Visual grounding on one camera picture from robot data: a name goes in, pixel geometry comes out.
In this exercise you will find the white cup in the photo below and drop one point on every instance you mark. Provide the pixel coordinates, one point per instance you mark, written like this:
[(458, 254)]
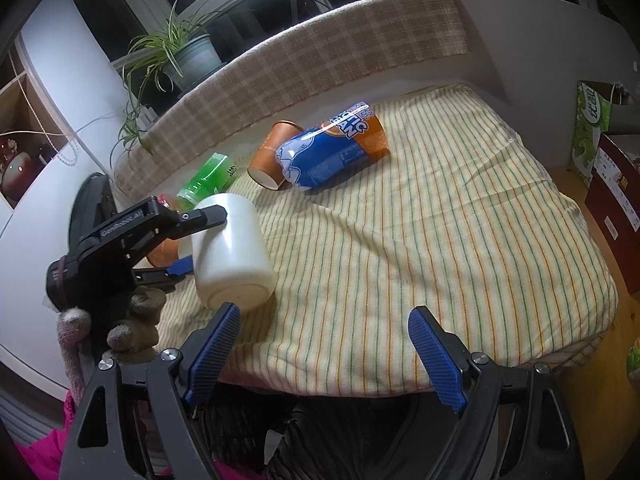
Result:
[(232, 255)]

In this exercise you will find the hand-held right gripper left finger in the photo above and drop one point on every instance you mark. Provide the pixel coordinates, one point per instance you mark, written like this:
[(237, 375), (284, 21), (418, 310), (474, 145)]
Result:
[(214, 352)]

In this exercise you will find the green cardboard box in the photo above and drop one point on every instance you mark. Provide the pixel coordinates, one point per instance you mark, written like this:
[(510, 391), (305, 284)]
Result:
[(592, 130)]

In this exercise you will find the yellow striped bed sheet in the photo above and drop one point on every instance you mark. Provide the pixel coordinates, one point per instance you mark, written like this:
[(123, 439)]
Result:
[(400, 260)]

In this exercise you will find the person's left hand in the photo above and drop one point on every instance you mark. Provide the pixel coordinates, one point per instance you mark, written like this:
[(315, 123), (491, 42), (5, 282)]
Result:
[(142, 310)]

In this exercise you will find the beige plaid cloth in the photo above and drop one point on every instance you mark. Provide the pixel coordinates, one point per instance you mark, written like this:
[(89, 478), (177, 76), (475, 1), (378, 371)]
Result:
[(350, 35)]

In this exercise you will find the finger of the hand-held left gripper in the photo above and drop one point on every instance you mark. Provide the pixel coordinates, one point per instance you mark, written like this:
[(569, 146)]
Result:
[(172, 269), (200, 218)]

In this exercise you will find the green label drink bottle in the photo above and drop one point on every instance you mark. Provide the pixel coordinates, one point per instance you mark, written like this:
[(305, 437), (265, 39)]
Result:
[(210, 180)]

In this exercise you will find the dark striped clothing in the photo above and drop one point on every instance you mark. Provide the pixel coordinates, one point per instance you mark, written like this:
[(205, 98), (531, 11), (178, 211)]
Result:
[(320, 440)]

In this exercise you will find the dark red cardboard box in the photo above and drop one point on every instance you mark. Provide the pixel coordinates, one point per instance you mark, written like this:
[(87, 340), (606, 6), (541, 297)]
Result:
[(615, 195)]

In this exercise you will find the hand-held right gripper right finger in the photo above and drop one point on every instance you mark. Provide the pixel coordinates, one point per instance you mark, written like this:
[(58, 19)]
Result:
[(436, 366)]

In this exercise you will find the pink cloth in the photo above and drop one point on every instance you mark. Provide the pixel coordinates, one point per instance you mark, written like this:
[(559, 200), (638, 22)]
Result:
[(40, 450)]

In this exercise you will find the potted spider plant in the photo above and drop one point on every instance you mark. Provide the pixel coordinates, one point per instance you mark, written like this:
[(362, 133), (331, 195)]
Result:
[(192, 57)]

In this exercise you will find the blue and orange snack bag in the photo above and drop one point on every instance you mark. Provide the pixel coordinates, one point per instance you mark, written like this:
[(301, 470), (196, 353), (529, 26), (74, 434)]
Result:
[(327, 152)]

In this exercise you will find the open wall shelf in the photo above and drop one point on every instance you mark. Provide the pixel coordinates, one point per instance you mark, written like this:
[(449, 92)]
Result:
[(22, 140)]

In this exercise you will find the orange paper cup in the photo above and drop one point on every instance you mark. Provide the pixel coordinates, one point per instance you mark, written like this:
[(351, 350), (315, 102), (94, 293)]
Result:
[(272, 152)]

